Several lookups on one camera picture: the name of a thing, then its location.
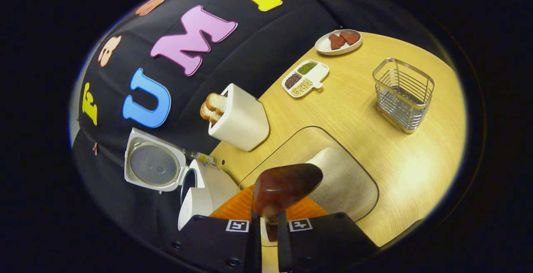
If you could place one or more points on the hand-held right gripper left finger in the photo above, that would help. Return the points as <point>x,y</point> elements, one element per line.
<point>216,244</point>

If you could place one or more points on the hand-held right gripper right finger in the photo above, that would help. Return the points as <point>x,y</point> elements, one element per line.
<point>325,239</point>

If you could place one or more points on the white rice cooker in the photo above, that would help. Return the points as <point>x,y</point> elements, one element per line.
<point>212,189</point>

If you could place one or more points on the brown wooden spoon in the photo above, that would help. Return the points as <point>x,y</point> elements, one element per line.
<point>283,185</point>

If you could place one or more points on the small glass bottle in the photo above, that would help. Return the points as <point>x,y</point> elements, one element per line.
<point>202,157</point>

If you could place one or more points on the clear plastic container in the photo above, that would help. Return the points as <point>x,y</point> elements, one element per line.
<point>287,148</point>

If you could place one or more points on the white toaster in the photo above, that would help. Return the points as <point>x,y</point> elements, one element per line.
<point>243,118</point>

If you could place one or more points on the bread slice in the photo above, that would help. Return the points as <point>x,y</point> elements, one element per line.
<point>217,103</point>
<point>209,113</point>

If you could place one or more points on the pile of pale beans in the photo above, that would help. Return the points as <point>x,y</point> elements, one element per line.
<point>302,87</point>

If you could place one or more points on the pink clothes peg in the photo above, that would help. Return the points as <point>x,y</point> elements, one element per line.
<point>95,149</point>

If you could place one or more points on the pile of brown beans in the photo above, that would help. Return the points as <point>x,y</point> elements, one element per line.
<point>292,81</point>

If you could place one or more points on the white divided dish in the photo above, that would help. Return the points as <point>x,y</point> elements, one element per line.
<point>320,73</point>

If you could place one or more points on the pile of green beans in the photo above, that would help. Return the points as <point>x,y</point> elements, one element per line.
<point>307,68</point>

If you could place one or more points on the white round plate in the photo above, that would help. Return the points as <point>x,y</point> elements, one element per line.
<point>322,47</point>

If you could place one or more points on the red meat slice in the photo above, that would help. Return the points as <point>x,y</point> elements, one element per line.
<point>350,37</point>
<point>336,41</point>

